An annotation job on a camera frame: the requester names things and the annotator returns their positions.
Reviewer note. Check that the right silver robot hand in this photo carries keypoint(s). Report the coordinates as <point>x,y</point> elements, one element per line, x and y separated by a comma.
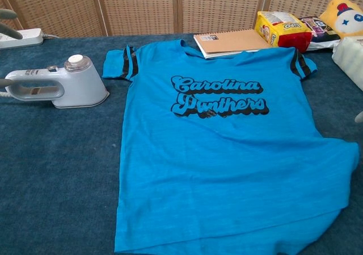
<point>359,117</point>

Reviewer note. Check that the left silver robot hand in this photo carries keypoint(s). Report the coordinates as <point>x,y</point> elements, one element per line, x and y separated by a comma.
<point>8,30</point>

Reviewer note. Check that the white handheld steam iron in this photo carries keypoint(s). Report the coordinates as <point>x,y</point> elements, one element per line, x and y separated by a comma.
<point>82,88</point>

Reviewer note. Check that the blue Carolina Panthers t-shirt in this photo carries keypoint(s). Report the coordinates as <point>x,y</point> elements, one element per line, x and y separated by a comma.
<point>227,167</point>

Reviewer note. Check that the white power strip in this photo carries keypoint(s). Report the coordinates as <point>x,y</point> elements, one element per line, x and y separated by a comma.
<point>28,37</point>

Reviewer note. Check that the long white cotton pad pack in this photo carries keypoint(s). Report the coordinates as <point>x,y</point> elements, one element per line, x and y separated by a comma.
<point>350,59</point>

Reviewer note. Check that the black snack packet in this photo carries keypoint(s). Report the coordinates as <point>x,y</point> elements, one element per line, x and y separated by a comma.
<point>323,30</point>

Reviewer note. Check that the yellow plush toy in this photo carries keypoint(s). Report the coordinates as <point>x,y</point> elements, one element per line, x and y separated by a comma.
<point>346,16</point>

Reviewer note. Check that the yellow Lipo snack bag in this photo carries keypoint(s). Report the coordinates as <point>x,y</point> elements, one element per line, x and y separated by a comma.
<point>283,30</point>

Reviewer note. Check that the wicker folding screen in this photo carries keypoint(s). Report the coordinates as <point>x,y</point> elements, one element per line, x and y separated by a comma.
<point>141,8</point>

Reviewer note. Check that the kraft spiral notebook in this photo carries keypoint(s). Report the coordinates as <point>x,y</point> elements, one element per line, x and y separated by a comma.
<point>235,42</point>

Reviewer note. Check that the dark teal table carpet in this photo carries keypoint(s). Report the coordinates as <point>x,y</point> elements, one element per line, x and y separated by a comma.
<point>56,181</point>

